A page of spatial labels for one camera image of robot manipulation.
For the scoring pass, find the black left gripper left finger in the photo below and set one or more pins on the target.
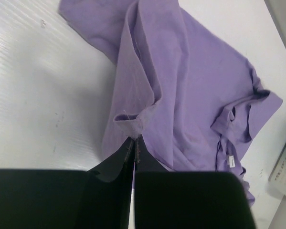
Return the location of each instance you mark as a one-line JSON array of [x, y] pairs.
[[69, 199]]

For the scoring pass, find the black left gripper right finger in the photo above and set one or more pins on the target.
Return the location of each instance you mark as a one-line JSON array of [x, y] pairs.
[[187, 200]]

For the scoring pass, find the purple t-shirt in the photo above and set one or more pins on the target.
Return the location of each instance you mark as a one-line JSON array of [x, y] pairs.
[[195, 100]]

